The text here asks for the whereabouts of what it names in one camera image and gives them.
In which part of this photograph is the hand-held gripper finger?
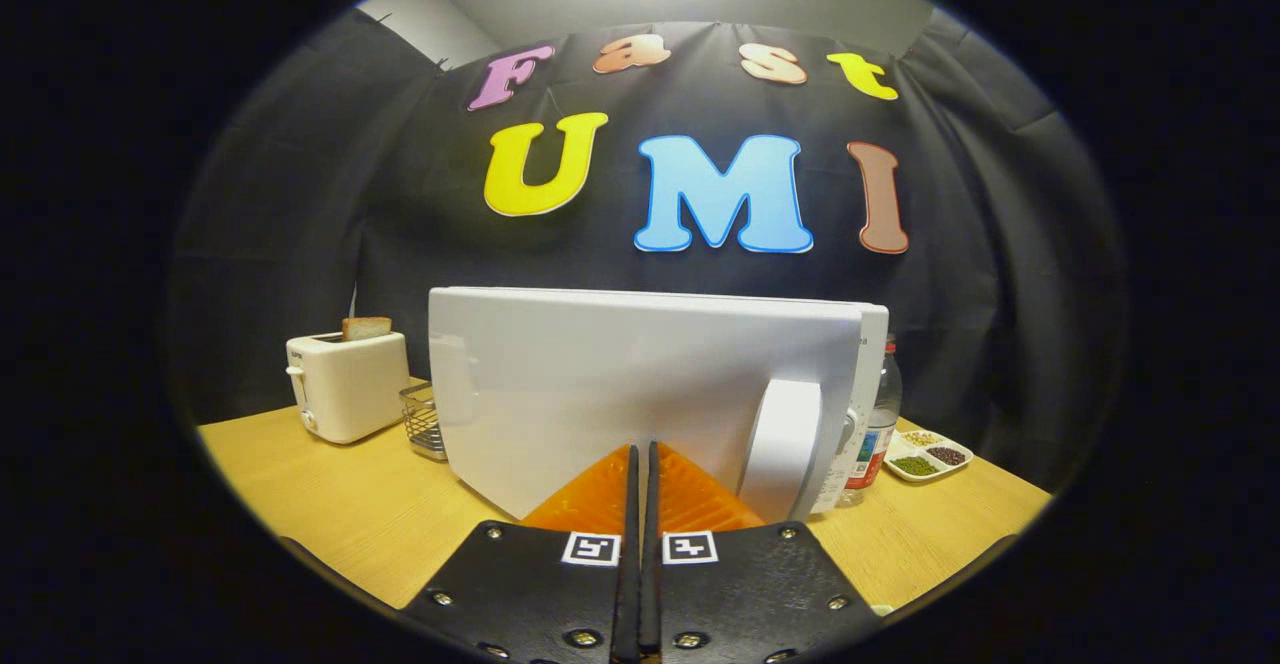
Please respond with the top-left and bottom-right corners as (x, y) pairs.
(640, 441), (886, 664)
(400, 442), (641, 664)

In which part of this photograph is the white divided dish of beans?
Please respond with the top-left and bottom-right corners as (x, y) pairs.
(884, 429), (974, 484)

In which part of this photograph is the clear bottle with red label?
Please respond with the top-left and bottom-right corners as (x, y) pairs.
(843, 334), (903, 505)

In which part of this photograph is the white microwave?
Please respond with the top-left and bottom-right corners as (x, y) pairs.
(428, 286), (890, 525)

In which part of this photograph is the white toaster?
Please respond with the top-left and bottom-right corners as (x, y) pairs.
(285, 331), (413, 445)

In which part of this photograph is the wire mesh utensil holder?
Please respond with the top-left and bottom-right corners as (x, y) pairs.
(400, 382), (448, 462)

